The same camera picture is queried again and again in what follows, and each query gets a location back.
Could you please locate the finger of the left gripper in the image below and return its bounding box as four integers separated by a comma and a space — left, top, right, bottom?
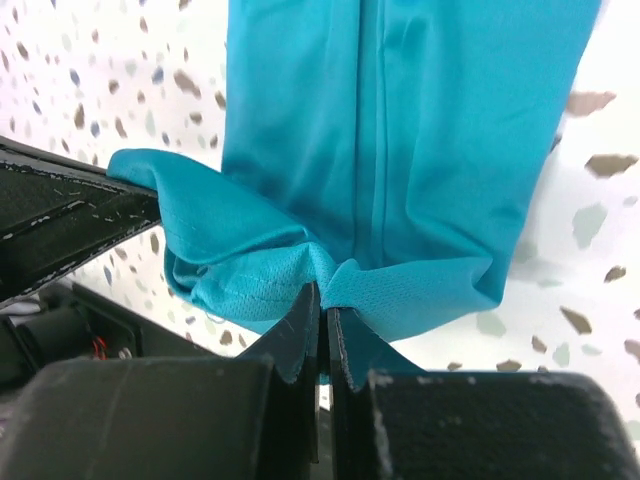
1, 138, 160, 306

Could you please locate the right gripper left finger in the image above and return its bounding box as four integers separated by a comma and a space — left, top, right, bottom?
1, 284, 321, 479

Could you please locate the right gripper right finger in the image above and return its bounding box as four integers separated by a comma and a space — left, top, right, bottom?
326, 309, 639, 480

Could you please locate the teal t-shirt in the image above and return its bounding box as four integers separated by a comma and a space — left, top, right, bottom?
106, 0, 604, 346

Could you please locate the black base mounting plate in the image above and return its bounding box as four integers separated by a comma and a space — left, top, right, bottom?
1, 283, 210, 393

